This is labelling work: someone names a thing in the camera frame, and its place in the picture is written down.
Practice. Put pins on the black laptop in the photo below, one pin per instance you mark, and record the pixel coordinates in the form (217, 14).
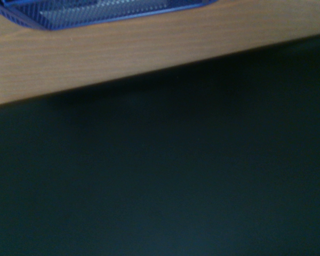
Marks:
(160, 173)

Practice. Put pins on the blue mesh metal tray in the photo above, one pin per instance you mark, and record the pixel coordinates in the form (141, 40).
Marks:
(77, 13)

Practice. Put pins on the wooden desk with black frame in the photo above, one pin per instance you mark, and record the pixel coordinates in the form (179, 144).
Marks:
(96, 56)

